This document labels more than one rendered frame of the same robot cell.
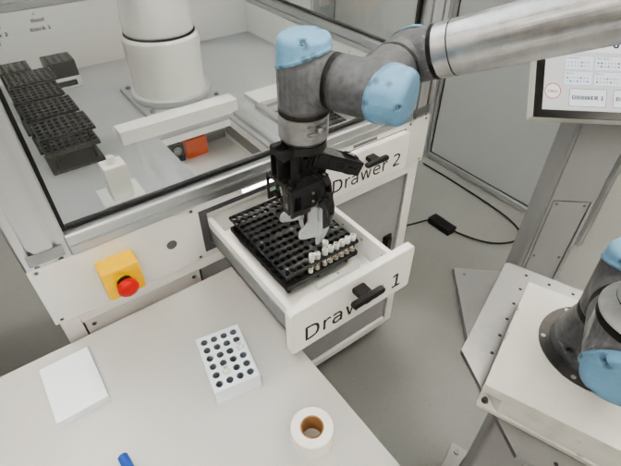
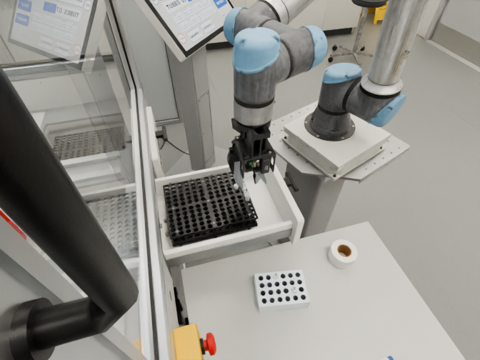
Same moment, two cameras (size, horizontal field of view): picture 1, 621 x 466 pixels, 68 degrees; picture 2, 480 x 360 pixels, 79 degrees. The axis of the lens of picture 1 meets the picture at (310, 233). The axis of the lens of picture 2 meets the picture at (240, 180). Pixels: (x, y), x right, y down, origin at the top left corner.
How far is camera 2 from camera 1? 67 cm
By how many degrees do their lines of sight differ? 49
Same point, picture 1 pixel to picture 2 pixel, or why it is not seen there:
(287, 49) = (272, 49)
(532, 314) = (303, 133)
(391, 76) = (318, 33)
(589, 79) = (188, 23)
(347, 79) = (302, 49)
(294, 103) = (272, 89)
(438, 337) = not seen: hidden behind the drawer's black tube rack
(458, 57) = (293, 13)
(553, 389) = (346, 147)
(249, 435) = (333, 292)
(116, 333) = not seen: outside the picture
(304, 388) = (307, 251)
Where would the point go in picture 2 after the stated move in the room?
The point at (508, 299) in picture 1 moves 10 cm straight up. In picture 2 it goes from (276, 141) to (278, 120)
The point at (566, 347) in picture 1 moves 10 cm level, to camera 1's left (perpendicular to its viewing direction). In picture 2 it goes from (331, 131) to (326, 148)
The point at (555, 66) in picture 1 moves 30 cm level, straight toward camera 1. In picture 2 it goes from (172, 23) to (217, 47)
